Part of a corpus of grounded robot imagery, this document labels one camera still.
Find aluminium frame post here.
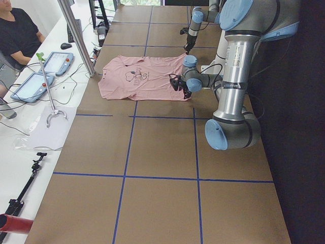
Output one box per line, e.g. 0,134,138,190
58,0,95,77

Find blue tape grid lines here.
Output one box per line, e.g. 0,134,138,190
53,5,275,244

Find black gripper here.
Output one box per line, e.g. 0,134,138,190
169,74,190,99
180,27,196,55

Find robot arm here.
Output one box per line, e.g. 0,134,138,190
180,1,226,54
170,1,301,150

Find upper teach pendant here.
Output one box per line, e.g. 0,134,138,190
44,52,74,76

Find pink Snoopy t-shirt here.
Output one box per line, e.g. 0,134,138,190
98,53,186,101

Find black computer mouse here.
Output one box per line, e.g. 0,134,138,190
60,43,72,50

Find lower teach pendant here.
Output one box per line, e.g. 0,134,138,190
10,72,47,103

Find black selfie stick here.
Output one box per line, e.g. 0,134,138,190
0,151,48,217

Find seated person in black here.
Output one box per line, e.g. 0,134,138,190
0,0,47,97

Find teach pendant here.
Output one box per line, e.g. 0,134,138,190
10,72,47,103
44,52,74,76

